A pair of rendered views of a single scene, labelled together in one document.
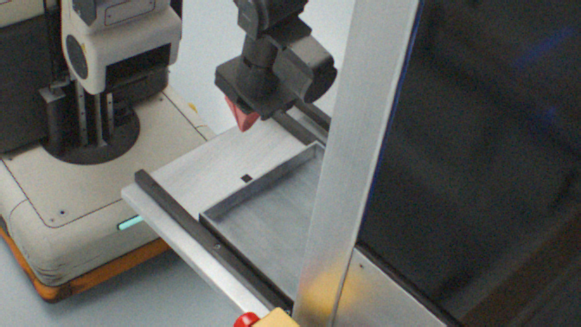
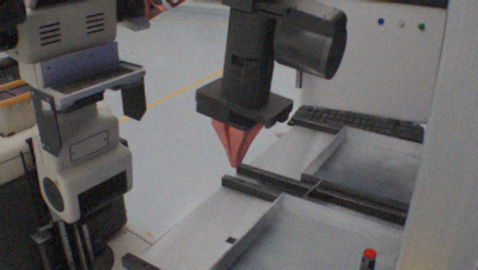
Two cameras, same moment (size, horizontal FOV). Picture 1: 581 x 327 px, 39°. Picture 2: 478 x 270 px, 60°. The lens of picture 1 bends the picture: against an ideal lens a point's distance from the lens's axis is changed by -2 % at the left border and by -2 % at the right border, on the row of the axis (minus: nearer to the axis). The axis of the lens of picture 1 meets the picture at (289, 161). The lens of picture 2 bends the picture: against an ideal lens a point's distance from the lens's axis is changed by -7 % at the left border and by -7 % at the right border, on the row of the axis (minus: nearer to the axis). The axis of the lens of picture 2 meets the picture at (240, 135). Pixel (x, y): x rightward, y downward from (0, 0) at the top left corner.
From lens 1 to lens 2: 66 cm
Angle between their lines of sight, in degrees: 20
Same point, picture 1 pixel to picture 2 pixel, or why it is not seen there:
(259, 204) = (253, 259)
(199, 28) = (138, 190)
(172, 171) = (158, 250)
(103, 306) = not seen: outside the picture
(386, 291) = not seen: outside the picture
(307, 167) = (282, 218)
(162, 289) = not seen: outside the picture
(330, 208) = (458, 148)
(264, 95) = (260, 102)
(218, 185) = (206, 252)
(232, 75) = (216, 94)
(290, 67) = (300, 35)
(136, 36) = (97, 167)
